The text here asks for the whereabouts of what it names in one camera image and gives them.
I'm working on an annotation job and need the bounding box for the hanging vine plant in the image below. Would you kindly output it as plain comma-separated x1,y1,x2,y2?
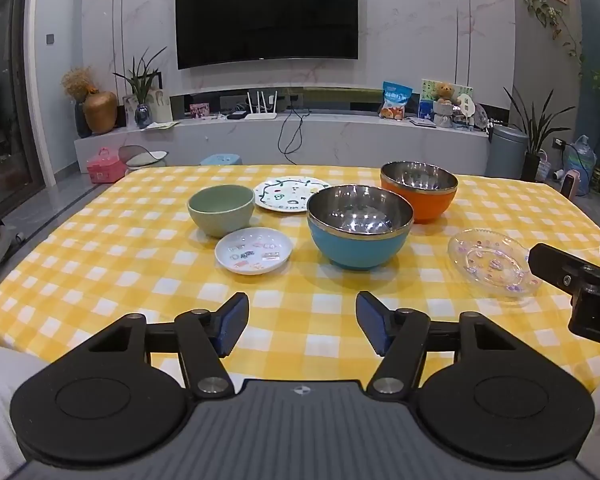
525,0,583,63

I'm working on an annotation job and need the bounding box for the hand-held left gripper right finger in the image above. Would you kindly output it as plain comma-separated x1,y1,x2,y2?
355,290,523,404

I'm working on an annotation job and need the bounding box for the green printed box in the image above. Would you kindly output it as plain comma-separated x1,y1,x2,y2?
421,79,473,111

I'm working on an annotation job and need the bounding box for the clear glass plate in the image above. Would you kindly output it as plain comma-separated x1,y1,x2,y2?
447,228,543,301

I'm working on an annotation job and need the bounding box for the teddy bear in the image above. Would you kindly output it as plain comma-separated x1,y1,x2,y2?
432,82,456,107

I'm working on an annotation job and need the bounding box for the orange steel bowl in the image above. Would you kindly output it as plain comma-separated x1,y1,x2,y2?
380,161,459,224

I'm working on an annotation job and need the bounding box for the potted long leaf plant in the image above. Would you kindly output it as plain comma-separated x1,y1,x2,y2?
502,87,571,182

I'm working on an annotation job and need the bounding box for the white photo frame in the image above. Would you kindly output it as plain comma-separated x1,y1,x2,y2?
147,87,171,123

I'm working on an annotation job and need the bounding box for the dried flower bunch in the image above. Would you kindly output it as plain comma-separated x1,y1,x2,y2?
61,66,100,103

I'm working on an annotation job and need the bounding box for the small white heater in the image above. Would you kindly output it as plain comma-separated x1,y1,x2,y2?
560,170,581,200

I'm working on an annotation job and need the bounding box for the green bowl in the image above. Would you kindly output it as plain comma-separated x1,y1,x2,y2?
187,185,256,239

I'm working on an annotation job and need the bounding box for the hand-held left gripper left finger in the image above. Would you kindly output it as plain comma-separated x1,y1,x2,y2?
82,291,251,402

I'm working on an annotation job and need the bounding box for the gold vase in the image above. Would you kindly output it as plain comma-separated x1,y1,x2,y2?
82,91,118,135

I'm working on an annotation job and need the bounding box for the large water bottle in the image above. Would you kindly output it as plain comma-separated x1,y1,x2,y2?
565,135,597,196

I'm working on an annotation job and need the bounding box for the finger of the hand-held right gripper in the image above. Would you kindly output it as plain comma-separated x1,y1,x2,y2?
528,242,600,306

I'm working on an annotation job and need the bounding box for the blue steel bowl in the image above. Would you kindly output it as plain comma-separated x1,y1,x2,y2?
307,185,414,271

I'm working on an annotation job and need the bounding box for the person's white clothing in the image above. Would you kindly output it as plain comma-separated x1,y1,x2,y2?
0,344,48,480

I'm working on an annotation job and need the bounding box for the green plant in glass vase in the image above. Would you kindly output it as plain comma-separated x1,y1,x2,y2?
112,47,168,130

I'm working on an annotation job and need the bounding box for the small white sticker plate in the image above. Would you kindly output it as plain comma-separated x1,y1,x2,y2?
214,227,294,276

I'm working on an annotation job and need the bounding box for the yellow checked tablecloth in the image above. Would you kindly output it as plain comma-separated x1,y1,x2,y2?
0,164,600,411

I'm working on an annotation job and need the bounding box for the black cable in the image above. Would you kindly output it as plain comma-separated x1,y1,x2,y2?
278,109,311,155

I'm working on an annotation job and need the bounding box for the dark vase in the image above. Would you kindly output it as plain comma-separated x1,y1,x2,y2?
74,101,93,139

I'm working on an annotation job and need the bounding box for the grey trash can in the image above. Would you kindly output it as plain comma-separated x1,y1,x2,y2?
486,125,530,180

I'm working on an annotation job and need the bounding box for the black wall television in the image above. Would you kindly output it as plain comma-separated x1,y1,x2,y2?
175,0,359,71

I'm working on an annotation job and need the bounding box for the white fruit pattern plate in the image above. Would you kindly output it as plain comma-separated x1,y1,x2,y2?
253,176,332,213

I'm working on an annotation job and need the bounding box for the white marble television console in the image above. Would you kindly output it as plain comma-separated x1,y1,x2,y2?
74,112,491,177

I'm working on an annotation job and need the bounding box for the glass sliding door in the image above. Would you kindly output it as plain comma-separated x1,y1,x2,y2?
0,0,48,201

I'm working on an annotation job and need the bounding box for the pink storage box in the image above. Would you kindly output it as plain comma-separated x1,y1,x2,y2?
86,147,126,184

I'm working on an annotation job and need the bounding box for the white router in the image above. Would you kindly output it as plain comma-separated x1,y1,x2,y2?
245,89,280,121

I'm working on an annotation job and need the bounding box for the blue snack bag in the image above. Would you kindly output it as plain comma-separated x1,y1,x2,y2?
378,81,413,121

